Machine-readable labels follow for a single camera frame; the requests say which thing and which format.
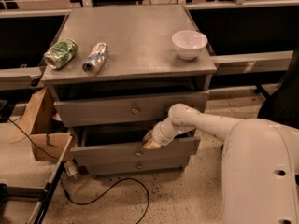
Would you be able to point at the white ceramic bowl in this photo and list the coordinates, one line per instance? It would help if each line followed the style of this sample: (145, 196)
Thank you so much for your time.
(188, 44)

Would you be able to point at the grey metal frame rail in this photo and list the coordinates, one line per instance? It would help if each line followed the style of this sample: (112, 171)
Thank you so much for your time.
(42, 196)

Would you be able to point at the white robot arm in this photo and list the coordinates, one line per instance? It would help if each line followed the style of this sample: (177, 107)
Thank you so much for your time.
(260, 163)

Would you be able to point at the grey top drawer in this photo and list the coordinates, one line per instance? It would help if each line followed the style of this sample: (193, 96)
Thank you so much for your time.
(87, 112)

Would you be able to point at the green crushed soda can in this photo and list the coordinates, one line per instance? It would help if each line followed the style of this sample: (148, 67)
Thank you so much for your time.
(61, 53)

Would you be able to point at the brown cardboard box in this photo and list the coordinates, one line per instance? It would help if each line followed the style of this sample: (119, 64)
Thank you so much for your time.
(40, 129)

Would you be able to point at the grey bottom drawer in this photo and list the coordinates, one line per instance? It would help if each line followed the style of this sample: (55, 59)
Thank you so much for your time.
(137, 166)

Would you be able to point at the small bottle on floor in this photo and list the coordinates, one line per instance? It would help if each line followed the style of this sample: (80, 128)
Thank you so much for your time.
(71, 170)

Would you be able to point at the grey wooden drawer cabinet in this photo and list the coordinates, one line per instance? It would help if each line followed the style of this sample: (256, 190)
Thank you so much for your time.
(141, 59)

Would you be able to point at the grey drawer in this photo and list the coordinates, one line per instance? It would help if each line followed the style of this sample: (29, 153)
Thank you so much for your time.
(137, 166)
(87, 112)
(103, 145)

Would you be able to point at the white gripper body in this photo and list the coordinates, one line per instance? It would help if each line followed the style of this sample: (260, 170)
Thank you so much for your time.
(159, 135)

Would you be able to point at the black office chair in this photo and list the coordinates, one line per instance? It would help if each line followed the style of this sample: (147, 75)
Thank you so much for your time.
(283, 105)

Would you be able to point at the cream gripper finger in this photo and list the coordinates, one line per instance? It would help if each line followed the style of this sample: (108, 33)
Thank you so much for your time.
(147, 137)
(151, 145)

